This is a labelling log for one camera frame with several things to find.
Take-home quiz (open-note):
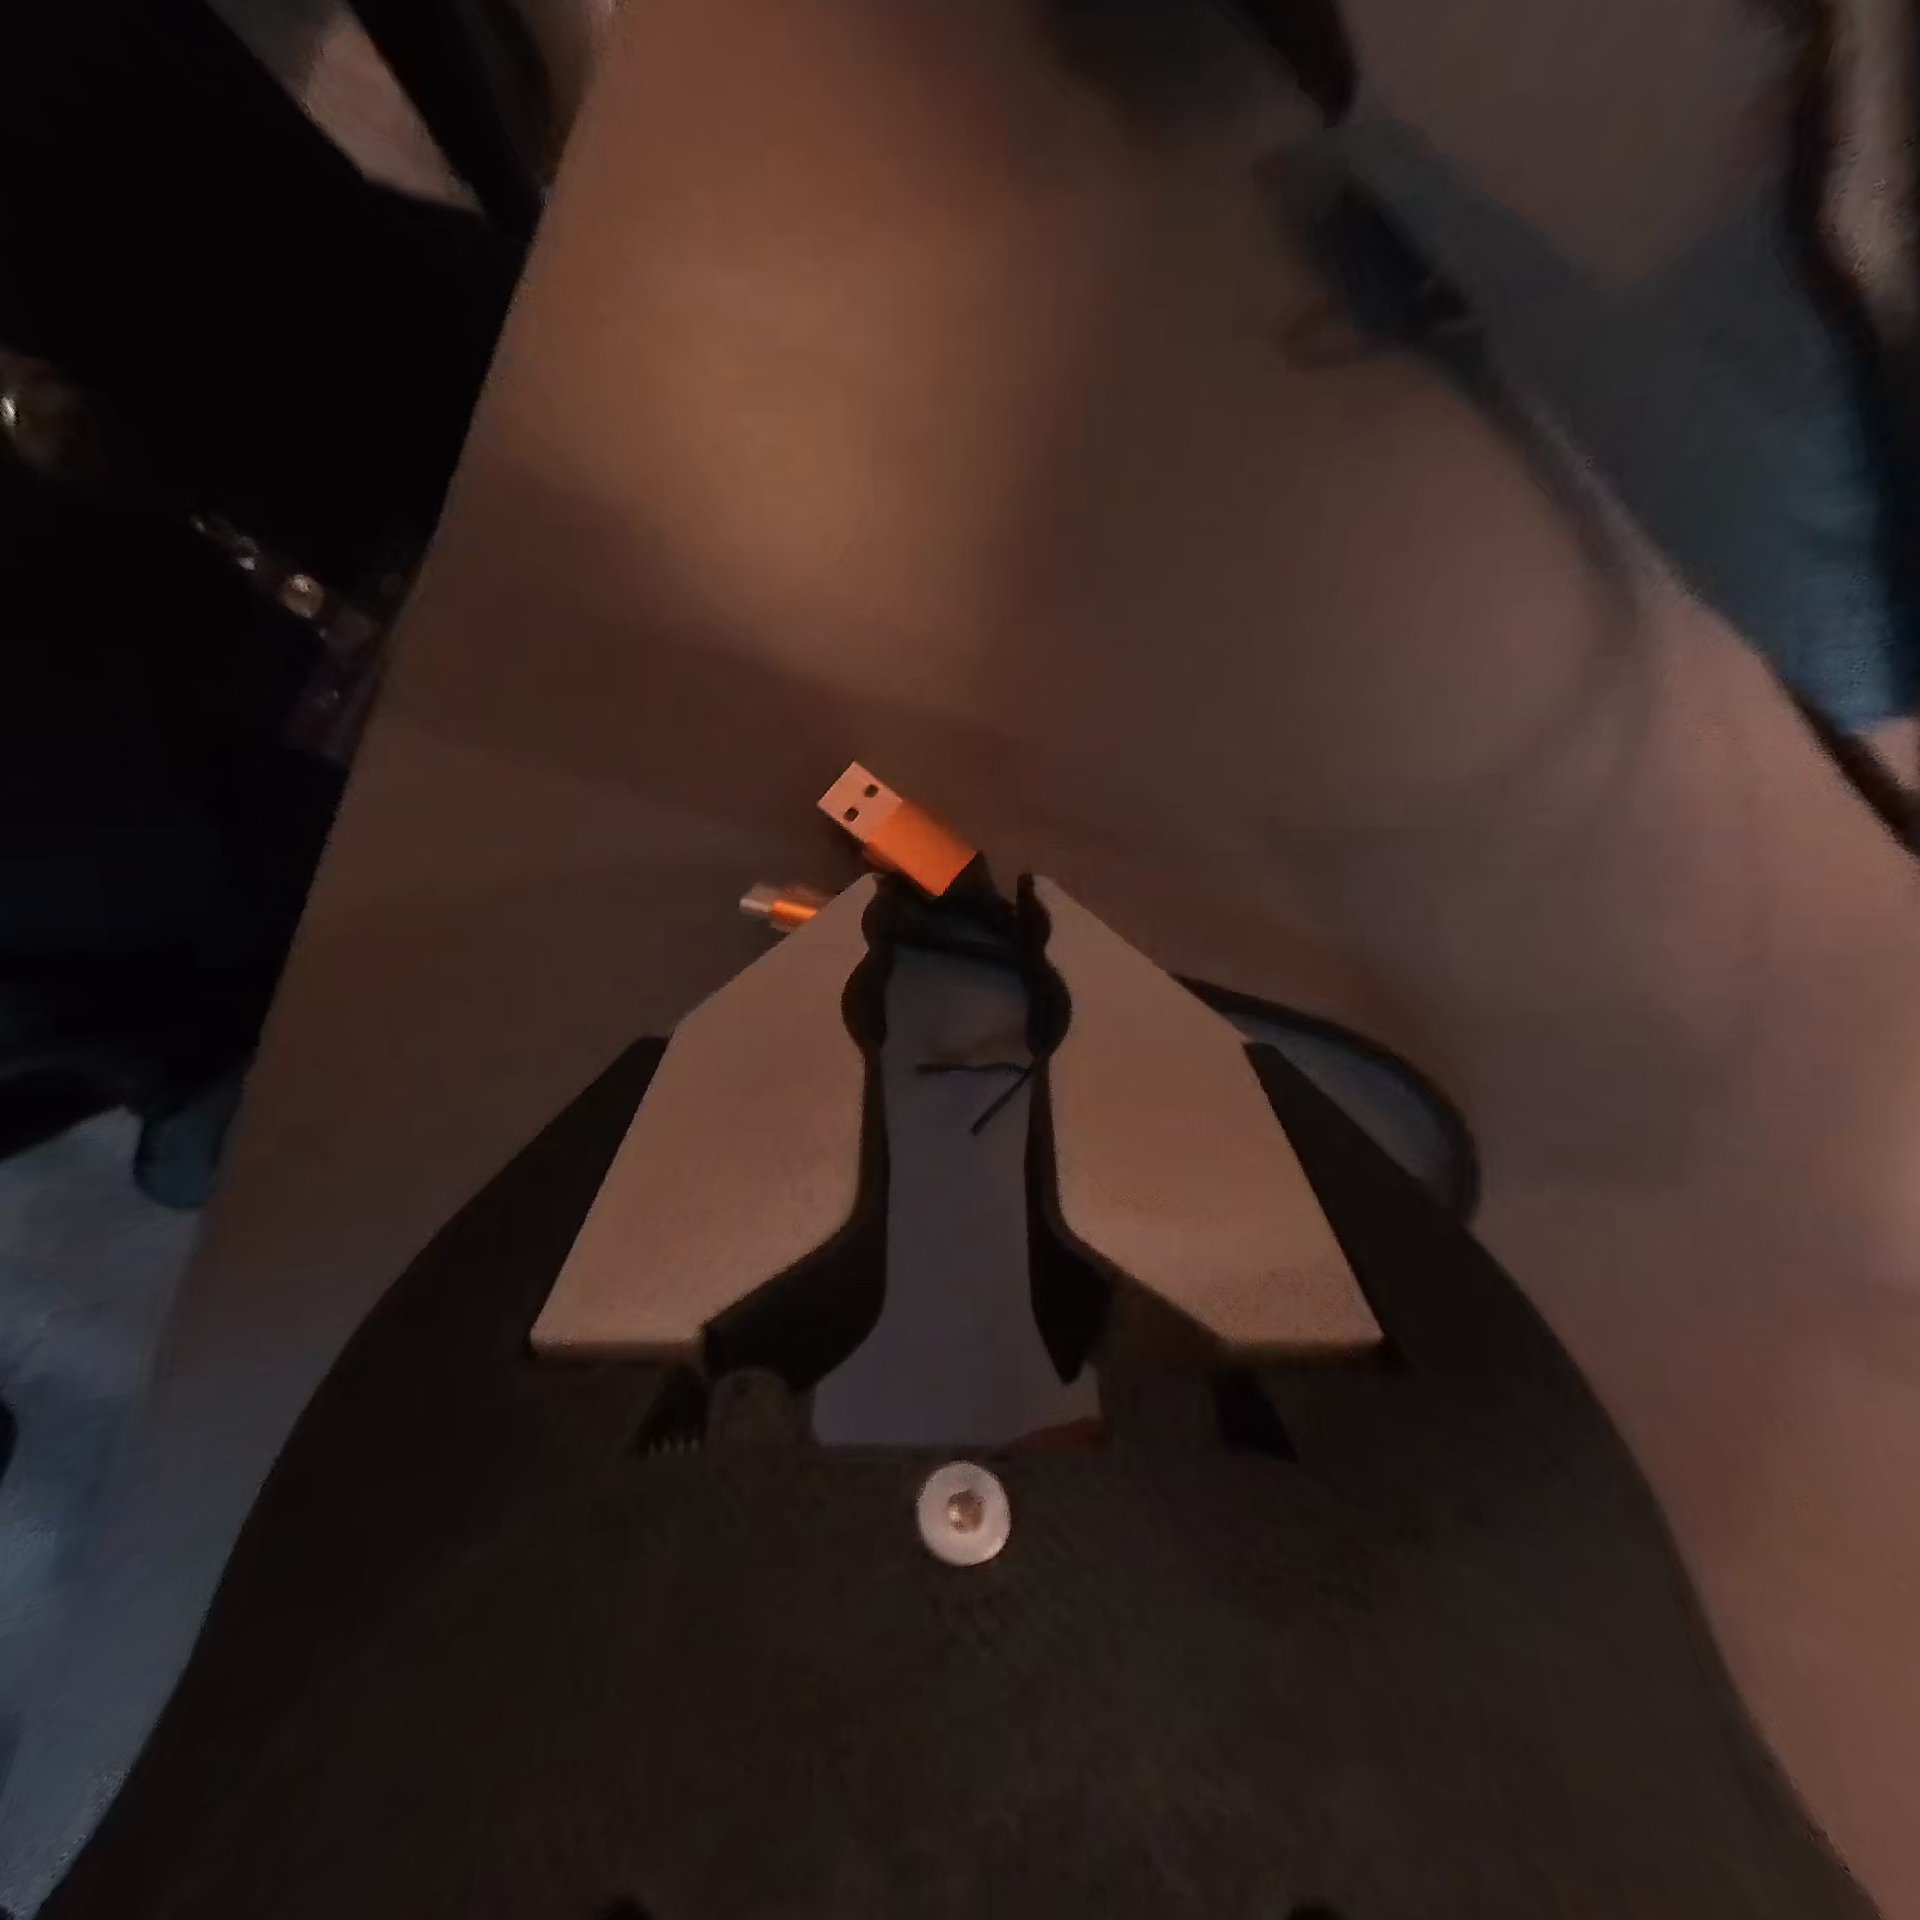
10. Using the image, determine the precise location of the black cable orange plug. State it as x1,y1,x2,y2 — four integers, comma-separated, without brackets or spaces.
738,760,1479,1208

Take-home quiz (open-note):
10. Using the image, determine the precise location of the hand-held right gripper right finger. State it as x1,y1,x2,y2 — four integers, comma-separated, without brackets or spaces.
1018,874,1386,1384

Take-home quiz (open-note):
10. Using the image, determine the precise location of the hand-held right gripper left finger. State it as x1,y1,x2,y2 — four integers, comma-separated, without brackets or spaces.
529,874,903,1391

